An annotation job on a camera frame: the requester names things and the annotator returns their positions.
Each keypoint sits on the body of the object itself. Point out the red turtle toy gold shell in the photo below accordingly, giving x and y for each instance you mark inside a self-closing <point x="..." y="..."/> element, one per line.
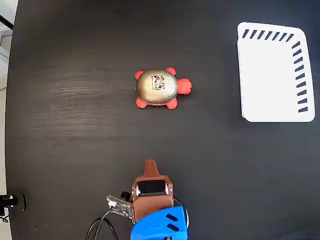
<point x="155" y="87"/>

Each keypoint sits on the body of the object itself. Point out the small camera circuit board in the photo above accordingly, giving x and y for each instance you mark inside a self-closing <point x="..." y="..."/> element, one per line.
<point x="122" y="208"/>

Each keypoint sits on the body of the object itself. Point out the white plastic tray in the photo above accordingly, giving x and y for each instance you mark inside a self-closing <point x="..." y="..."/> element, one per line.
<point x="267" y="80"/>

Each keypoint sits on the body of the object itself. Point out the black diagonal bar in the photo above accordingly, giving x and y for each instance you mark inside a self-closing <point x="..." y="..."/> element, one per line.
<point x="6" y="21"/>

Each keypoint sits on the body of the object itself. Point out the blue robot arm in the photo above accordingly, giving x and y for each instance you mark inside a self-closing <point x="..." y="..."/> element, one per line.
<point x="155" y="225"/>

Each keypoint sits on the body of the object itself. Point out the black table clamp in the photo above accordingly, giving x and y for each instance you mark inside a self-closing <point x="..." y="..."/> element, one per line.
<point x="11" y="201"/>

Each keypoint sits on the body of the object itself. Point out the brown gripper with servo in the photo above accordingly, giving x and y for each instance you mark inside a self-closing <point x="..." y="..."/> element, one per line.
<point x="153" y="202"/>

